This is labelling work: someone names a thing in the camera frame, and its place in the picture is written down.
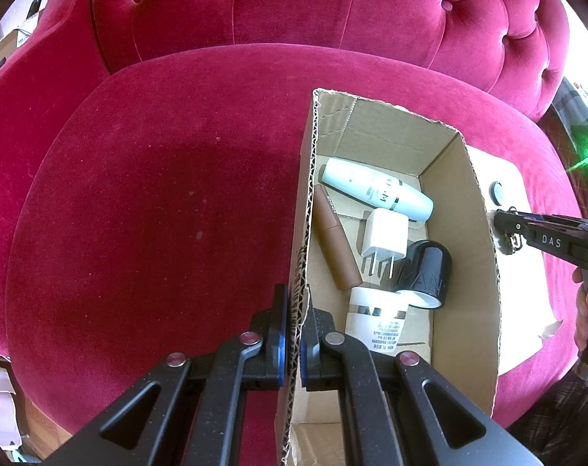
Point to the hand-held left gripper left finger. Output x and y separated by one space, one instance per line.
280 349

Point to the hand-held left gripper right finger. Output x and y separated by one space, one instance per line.
303 352

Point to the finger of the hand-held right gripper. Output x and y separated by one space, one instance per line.
551 241
546 218

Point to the white cream jar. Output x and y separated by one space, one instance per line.
371 315

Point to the brown cosmetic tube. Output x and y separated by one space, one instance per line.
335 238

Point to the black jar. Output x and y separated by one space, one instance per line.
427 267

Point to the white charger plug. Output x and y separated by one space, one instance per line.
383 233

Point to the cardboard box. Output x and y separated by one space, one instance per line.
449 349

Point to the pale green cosmetic bottle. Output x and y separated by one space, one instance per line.
371 182

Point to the white paper sheet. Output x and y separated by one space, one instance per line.
522 310

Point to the dark ribbed object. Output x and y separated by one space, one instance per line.
583 102

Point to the plaid trousers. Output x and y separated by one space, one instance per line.
561 422

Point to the pink velvet tufted armchair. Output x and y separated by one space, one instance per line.
153 179

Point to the small cardboard boxes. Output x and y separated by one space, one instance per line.
9 41

